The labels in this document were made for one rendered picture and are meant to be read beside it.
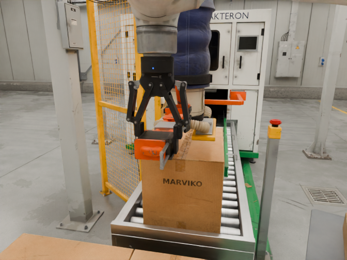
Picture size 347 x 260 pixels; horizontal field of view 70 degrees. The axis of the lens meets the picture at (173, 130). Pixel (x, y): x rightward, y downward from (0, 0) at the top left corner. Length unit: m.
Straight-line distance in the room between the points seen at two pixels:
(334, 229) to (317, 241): 0.12
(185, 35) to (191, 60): 0.10
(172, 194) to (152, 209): 0.14
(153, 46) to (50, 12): 1.60
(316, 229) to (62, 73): 1.82
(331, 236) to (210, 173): 0.52
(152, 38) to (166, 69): 0.07
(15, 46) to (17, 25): 0.90
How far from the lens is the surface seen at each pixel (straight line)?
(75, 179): 2.28
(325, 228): 1.23
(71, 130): 2.12
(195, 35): 1.08
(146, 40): 0.55
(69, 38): 1.98
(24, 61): 13.10
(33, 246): 1.47
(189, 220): 1.34
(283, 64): 9.82
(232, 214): 1.57
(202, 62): 1.10
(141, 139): 0.58
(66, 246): 1.40
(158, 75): 0.58
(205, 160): 1.18
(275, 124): 1.64
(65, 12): 1.99
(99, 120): 2.57
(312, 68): 10.35
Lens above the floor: 1.40
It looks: 16 degrees down
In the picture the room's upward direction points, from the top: straight up
